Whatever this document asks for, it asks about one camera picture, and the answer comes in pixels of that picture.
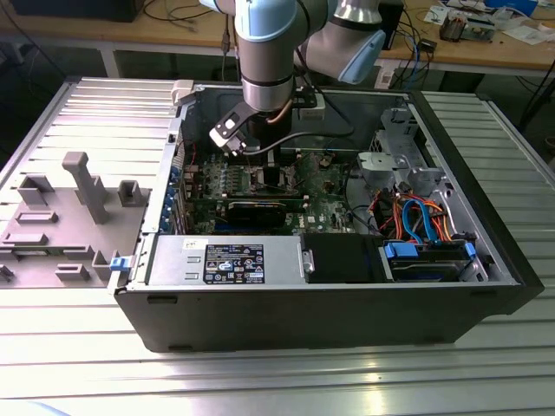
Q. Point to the black RAM stick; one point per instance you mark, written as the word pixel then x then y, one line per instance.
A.
pixel 260 197

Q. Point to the black graphics card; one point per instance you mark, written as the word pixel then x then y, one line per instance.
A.
pixel 256 214

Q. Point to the hard disk in blue carrier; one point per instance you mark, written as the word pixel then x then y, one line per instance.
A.
pixel 403 251

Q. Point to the wooden workbench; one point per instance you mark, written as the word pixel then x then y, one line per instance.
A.
pixel 173 30

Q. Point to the green motherboard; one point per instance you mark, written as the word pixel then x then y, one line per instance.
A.
pixel 321 203

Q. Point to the black tower device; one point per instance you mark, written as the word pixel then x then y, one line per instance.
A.
pixel 393 21

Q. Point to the blue case latch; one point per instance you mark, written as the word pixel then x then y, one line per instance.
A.
pixel 120 264

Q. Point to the grey parts rack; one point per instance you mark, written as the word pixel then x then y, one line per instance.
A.
pixel 65 242

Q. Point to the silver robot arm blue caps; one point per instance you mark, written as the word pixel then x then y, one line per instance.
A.
pixel 264 65

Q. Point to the black PC case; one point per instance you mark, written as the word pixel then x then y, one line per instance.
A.
pixel 303 316

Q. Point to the copper heat sink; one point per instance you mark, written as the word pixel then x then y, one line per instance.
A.
pixel 453 27

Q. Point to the white paper sheet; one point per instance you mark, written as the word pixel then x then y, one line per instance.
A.
pixel 526 34

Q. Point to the blue expansion slot clips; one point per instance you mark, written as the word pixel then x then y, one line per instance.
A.
pixel 171 197

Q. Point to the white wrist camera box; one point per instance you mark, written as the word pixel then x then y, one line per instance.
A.
pixel 225 130

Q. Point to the silver drive cage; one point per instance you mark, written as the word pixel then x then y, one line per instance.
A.
pixel 399 130

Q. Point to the silver power supply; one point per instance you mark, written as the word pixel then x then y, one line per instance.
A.
pixel 173 260

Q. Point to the small black adapter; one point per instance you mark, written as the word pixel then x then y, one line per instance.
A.
pixel 428 45

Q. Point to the CPU socket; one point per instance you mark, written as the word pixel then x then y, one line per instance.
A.
pixel 258 180

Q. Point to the black box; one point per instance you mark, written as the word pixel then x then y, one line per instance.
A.
pixel 73 8

